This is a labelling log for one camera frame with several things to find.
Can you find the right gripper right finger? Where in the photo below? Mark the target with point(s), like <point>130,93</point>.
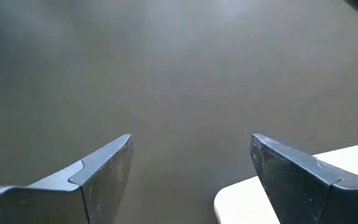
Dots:
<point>306,193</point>

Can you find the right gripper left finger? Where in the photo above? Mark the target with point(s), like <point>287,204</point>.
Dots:
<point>57,202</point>

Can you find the white plastic bin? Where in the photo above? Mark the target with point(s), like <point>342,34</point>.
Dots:
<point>244,202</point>

